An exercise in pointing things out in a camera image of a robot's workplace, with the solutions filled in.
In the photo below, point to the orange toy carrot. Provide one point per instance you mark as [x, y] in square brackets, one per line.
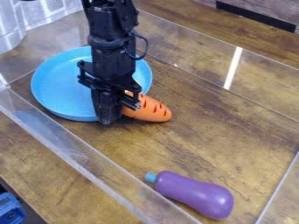
[152, 110]

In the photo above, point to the clear acrylic enclosure wall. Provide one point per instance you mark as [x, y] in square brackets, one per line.
[220, 76]

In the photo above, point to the blue plastic plate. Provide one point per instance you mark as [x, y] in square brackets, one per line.
[56, 88]

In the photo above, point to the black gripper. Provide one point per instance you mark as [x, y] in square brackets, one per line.
[109, 72]

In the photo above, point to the white curtain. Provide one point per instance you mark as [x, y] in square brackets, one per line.
[21, 15]

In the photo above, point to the black bar in background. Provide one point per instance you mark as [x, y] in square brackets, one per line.
[255, 16]

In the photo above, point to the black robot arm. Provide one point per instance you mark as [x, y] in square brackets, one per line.
[112, 19]

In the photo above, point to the purple toy eggplant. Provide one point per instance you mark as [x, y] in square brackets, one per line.
[208, 198]

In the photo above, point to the blue object at corner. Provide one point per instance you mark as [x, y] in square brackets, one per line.
[12, 213]

